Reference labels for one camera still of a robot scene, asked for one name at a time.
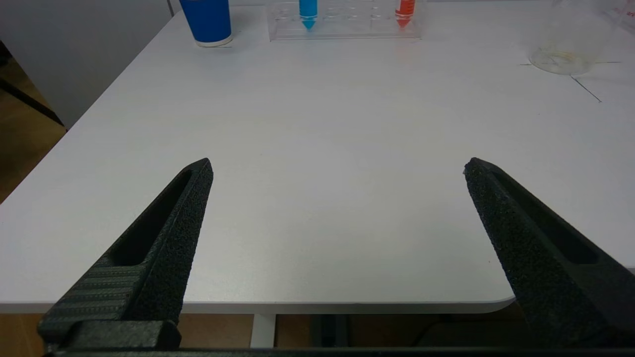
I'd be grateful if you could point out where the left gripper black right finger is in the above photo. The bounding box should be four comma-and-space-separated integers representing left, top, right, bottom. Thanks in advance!
464, 157, 635, 348

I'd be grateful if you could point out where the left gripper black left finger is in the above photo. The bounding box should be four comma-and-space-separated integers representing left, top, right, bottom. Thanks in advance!
37, 158, 214, 348

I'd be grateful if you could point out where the clear glass beaker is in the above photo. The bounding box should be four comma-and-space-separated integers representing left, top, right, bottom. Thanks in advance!
528, 0, 621, 76

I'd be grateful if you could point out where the test tube with blue pigment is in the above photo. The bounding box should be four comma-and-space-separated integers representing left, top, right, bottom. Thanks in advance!
299, 0, 318, 30

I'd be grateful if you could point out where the clear plastic test tube rack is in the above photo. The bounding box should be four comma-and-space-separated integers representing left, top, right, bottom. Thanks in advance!
267, 0, 422, 41

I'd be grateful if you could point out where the test tube with red pigment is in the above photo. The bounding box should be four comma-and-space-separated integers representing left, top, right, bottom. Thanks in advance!
395, 0, 416, 29

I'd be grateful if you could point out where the white table leg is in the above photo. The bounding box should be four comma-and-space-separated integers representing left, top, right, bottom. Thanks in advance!
250, 314, 277, 348

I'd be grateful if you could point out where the blue and white paper cup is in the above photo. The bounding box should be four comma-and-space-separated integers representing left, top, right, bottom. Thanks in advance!
179, 0, 233, 48

